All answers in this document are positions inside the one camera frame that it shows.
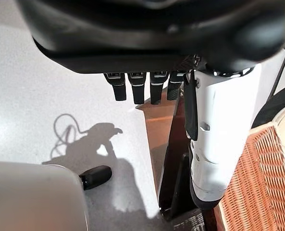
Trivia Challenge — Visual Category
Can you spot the brown transparent acrylic stool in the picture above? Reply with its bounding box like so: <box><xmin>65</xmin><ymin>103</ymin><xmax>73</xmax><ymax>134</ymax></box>
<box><xmin>135</xmin><ymin>86</ymin><xmax>220</xmax><ymax>231</ymax></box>

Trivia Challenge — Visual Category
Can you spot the rectangular wicker laundry basket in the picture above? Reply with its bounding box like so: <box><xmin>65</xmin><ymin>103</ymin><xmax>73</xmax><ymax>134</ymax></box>
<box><xmin>218</xmin><ymin>121</ymin><xmax>285</xmax><ymax>231</ymax></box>

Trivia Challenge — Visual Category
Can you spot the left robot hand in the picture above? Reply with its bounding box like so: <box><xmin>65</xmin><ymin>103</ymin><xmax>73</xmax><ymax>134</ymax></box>
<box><xmin>14</xmin><ymin>0</ymin><xmax>285</xmax><ymax>210</ymax></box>

